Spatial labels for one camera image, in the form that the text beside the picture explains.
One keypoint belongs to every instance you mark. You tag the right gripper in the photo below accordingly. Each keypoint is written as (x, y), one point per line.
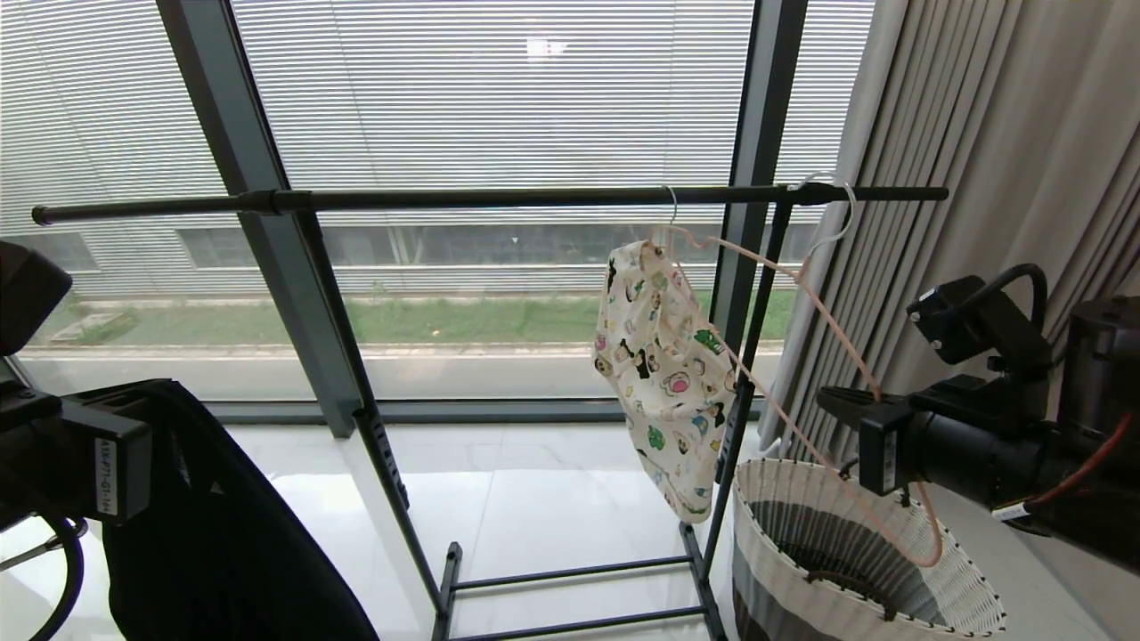
(962, 445)

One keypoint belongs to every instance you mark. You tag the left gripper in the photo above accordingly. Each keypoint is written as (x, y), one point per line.
(80, 454)

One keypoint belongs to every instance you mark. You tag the pink clothes hanger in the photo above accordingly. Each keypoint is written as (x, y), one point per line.
(674, 200)
(846, 343)

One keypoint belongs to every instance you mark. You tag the black garment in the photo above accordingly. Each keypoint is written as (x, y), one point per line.
(223, 534)

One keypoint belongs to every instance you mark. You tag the cream printed shorts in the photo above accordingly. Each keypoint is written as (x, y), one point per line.
(663, 383)

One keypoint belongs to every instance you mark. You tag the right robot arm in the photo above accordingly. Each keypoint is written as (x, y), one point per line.
(1100, 401)

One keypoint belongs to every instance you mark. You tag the white laundry basket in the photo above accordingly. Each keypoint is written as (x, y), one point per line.
(784, 570)

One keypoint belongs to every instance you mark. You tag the black clothes rack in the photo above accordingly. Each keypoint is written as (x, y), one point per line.
(490, 198)

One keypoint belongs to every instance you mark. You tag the beige curtain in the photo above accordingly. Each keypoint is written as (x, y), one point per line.
(997, 133)

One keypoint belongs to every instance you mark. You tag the window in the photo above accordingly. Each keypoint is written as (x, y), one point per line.
(490, 89)

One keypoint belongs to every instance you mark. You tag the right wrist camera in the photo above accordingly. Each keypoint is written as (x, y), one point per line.
(980, 325)

